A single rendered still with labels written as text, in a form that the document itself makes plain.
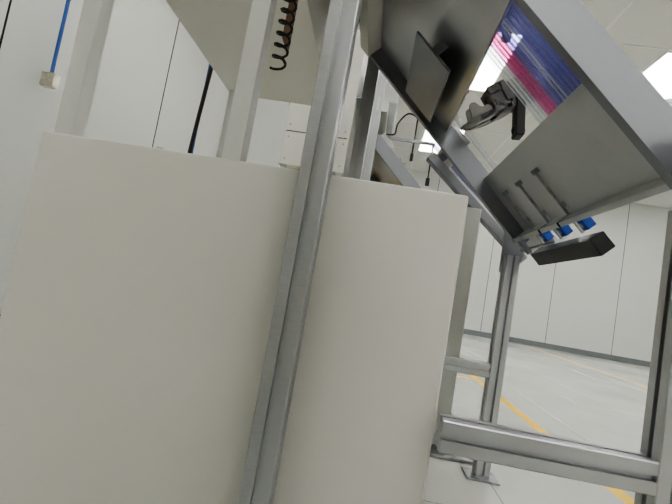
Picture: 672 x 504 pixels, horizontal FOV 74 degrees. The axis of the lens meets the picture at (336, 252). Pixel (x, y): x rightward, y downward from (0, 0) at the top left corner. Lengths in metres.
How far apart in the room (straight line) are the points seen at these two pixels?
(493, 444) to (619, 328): 9.30
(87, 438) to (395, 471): 0.43
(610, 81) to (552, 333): 8.73
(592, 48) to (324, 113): 0.39
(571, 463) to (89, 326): 0.68
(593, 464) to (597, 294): 9.06
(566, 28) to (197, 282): 0.64
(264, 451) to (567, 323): 9.00
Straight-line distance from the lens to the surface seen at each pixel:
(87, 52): 0.86
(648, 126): 0.77
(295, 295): 0.59
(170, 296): 0.69
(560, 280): 9.45
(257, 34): 0.76
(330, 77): 0.67
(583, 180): 1.00
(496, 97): 1.35
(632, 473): 0.71
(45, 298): 0.78
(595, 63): 0.77
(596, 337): 9.73
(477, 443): 0.64
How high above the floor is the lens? 0.46
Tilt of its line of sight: 4 degrees up
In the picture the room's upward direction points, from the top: 10 degrees clockwise
